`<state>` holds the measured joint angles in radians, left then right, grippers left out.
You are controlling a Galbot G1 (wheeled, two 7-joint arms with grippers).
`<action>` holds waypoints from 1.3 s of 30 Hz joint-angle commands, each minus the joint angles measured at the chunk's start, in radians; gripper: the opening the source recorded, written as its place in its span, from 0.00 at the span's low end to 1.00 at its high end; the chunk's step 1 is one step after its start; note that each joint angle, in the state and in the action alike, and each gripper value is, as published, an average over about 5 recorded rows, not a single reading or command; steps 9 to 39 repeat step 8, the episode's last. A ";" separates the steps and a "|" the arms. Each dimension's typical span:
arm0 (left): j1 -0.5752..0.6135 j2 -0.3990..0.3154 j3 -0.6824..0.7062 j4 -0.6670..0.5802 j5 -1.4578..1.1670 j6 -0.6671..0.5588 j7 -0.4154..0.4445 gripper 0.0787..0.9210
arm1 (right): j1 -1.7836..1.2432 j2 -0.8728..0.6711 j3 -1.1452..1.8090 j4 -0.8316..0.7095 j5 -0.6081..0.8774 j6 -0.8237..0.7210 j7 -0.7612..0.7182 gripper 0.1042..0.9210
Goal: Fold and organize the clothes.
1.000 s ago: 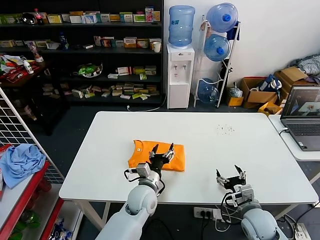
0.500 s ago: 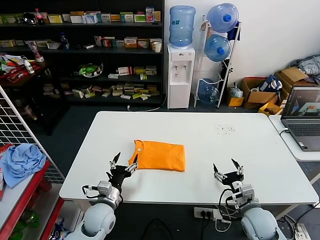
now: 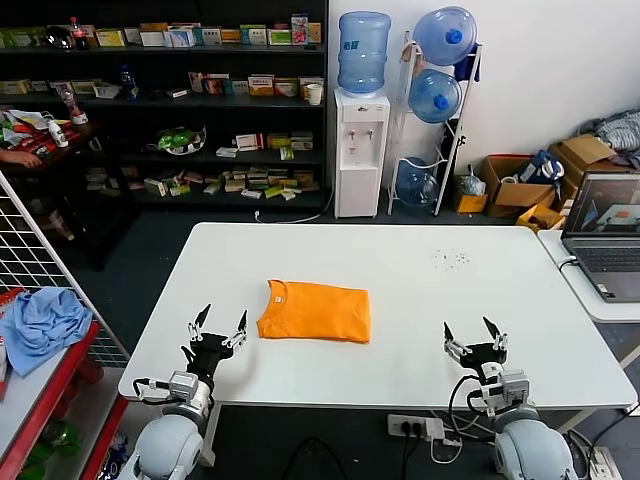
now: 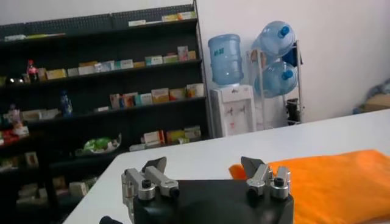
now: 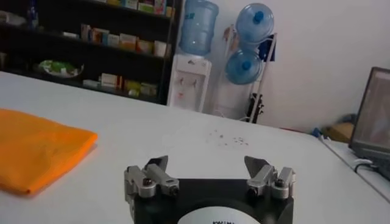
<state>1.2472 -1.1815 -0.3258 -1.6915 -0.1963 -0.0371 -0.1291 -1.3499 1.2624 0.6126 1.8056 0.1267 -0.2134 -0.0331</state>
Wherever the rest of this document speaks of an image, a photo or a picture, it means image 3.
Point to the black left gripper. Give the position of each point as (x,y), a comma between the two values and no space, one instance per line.
(207,355)

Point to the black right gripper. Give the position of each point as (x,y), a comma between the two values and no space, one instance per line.
(482,356)

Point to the orange t-shirt white print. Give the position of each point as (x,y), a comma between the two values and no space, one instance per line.
(320,312)

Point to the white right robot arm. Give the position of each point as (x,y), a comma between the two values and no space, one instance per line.
(535,450)

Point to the person right forearm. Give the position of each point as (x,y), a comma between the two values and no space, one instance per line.
(6,155)

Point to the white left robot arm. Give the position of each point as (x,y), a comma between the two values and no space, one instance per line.
(165,445)

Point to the grey clothes pile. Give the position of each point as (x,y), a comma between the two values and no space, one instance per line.
(618,132)

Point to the person right hand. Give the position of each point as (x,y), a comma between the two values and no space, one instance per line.
(27,159)

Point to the white power strip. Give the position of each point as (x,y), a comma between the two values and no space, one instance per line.
(415,426)
(605,462)

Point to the small yellow box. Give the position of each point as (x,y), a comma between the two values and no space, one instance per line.
(470,203)

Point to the yellow open cardboard box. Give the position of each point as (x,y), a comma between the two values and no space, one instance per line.
(539,216)

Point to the flat white box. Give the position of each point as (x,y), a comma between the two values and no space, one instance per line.
(252,194)
(227,153)

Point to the lime green box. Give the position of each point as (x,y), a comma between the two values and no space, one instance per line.
(275,193)

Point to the open brown cardboard box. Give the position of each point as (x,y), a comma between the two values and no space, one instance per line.
(520,195)

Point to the grey laptop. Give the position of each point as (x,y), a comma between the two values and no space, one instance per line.
(610,260)

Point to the clear plastic bag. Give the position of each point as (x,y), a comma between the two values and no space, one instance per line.
(471,185)

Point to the blue white snack bag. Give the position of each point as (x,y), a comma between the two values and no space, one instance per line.
(115,457)

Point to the white tape roll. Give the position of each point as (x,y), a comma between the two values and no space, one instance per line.
(509,179)

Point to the blue water jug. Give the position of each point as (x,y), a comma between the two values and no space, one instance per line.
(435,96)
(445,35)
(418,182)
(364,55)

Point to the light blue crumpled cloth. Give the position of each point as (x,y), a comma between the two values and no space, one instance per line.
(40,325)

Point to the white metal jug rack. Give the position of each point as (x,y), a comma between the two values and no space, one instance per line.
(448,165)

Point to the small green box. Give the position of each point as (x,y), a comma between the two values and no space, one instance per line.
(287,154)

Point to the white red medicine box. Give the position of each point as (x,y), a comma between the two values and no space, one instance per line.
(251,142)

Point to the green snack bag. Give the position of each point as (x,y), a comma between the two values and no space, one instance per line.
(176,140)

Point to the beige green box stack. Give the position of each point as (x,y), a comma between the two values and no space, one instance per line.
(280,141)

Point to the black shelf unit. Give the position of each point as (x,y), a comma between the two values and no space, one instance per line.
(225,117)

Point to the tall brown cardboard box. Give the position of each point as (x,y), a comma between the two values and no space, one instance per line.
(581,150)

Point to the white water dispenser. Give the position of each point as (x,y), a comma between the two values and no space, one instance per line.
(362,150)

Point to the dark wooden side table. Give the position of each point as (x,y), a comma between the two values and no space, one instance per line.
(75,145)

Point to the white teal medicine box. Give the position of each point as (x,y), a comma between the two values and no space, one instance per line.
(240,88)
(254,36)

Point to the red blue medicine box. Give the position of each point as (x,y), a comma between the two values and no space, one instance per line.
(217,86)

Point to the white blue red box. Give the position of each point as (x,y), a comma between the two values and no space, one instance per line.
(196,83)

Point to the yellow orange medicine box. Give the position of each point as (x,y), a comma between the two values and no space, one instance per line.
(262,86)

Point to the white orange medicine box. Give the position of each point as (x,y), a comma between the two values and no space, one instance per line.
(287,88)

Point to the white paper cup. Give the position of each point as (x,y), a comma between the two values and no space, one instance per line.
(314,95)

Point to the red snack package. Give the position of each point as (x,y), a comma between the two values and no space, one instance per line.
(35,145)

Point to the blue drink bottle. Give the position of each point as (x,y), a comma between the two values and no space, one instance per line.
(129,84)

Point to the pink patterned bottle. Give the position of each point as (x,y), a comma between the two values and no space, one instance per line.
(72,102)

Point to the dark blue hanging cloth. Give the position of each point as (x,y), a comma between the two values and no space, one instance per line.
(469,65)

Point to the colourful snack bag pile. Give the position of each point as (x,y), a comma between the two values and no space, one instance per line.
(20,125)

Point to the white blue medicine box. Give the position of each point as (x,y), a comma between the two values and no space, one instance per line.
(180,37)

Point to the flat yellow box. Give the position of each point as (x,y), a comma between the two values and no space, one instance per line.
(154,27)

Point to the pink tall box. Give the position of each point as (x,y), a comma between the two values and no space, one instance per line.
(300,30)

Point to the cola bottle red cap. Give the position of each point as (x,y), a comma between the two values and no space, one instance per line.
(79,36)

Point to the shiny metal bowl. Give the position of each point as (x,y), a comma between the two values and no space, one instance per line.
(59,38)

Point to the green medicine box stack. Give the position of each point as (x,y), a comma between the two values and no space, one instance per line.
(22,38)

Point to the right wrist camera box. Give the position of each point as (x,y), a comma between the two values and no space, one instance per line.
(510,387)

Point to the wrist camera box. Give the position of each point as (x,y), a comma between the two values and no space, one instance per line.
(184,385)
(510,387)

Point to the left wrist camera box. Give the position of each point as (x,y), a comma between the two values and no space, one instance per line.
(184,385)

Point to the red frame shelf cart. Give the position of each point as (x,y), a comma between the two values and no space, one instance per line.
(50,395)

